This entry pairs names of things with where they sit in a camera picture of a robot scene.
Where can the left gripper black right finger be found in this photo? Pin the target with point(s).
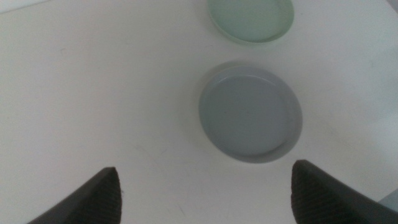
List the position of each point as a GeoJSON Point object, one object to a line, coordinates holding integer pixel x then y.
{"type": "Point", "coordinates": [320, 199]}

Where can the pale green shallow bowl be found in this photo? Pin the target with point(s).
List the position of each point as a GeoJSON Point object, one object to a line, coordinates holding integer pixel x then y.
{"type": "Point", "coordinates": [248, 18]}

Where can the grey shallow bowl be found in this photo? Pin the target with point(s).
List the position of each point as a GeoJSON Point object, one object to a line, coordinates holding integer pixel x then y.
{"type": "Point", "coordinates": [248, 115]}

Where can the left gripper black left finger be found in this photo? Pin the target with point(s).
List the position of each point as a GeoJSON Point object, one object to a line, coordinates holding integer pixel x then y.
{"type": "Point", "coordinates": [96, 202]}

